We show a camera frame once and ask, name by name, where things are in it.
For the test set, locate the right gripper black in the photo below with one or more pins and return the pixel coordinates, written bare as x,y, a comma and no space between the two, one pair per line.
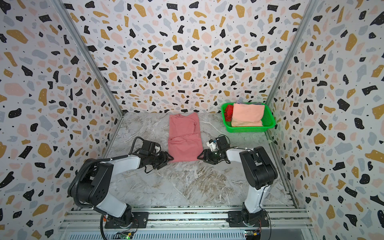
208,154

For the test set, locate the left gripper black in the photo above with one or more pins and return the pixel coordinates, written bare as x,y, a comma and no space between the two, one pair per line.
163,159

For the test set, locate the dusty pink t shirt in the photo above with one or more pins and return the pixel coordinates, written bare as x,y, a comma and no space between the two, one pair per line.
184,142

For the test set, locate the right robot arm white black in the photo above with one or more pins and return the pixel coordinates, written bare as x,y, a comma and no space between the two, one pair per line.
260,173

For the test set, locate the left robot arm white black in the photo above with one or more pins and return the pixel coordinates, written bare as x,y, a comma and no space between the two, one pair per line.
90,187

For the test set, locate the red t shirt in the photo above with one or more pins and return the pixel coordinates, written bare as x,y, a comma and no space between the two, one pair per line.
228,113

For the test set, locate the peach folded t shirt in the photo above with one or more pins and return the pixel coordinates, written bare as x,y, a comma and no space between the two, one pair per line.
247,115

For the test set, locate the green plastic basket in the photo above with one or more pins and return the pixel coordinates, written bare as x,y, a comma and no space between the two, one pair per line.
268,121

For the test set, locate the left green circuit board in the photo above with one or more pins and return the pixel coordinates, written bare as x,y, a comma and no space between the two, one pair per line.
123,236

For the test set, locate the right circuit board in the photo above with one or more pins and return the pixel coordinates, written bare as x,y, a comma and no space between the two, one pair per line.
253,235

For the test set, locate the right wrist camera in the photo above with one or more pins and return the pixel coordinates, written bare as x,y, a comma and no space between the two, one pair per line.
221,143

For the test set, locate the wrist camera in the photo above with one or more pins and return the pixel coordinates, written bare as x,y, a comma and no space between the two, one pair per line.
221,143
150,148

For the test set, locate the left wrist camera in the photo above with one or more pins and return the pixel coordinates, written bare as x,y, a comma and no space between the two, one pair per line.
150,148

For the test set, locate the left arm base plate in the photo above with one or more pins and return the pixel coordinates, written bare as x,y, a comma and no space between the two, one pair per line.
137,220

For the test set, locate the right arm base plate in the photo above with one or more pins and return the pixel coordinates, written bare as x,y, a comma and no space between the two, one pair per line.
244,219

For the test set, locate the aluminium rail frame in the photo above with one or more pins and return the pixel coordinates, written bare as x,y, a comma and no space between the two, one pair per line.
191,223

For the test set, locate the right corner aluminium post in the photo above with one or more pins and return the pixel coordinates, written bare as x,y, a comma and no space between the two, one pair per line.
292,49

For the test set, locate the corner aluminium post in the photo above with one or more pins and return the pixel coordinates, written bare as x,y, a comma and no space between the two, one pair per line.
69,23
292,49

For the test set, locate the left corner aluminium post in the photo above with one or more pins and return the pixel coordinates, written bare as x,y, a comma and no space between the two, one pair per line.
69,23

